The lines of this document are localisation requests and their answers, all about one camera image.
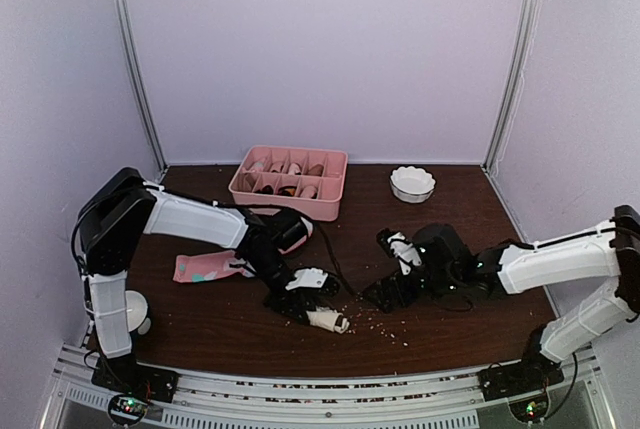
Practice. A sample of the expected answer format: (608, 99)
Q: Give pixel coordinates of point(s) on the brown cream striped sock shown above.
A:
(328, 319)

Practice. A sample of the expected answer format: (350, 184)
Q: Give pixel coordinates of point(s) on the aluminium front rail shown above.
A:
(445, 399)

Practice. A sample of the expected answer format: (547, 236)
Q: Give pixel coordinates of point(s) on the white scalloped bowl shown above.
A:
(412, 184)

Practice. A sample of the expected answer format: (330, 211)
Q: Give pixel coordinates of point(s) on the pink patterned sock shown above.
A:
(225, 264)

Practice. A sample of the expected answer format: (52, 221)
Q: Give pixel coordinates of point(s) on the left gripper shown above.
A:
(293, 302)

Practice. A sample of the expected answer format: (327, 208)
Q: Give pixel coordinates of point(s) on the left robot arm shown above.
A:
(127, 208)

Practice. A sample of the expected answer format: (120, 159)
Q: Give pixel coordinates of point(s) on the right aluminium corner post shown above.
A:
(524, 36)

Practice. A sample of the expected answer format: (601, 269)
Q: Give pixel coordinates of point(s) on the aluminium corner post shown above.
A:
(524, 36)
(133, 70)

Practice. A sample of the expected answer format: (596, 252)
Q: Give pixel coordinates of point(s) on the left aluminium corner post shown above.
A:
(133, 70)

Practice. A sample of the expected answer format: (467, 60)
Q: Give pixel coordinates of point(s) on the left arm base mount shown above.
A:
(135, 379)

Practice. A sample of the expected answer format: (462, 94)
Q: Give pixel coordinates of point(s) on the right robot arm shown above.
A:
(609, 250)

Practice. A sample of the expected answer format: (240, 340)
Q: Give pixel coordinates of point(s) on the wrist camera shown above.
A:
(408, 255)
(315, 279)

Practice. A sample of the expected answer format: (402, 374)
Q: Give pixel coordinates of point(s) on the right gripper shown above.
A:
(386, 298)

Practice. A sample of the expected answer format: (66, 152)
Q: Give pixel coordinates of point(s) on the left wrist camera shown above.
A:
(315, 279)

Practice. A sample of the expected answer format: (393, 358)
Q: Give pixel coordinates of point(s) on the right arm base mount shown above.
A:
(506, 381)

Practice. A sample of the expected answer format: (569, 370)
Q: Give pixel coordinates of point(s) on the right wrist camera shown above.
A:
(408, 255)

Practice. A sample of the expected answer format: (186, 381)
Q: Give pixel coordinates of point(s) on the pink divided organizer box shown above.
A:
(309, 180)

